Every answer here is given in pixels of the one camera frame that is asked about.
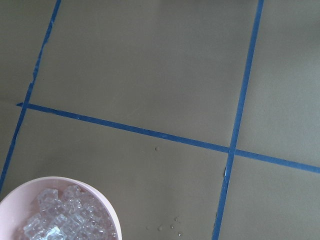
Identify clear ice cubes pile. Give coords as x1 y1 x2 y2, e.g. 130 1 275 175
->
22 185 117 240

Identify pink bowl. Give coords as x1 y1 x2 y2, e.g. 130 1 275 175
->
0 176 123 240

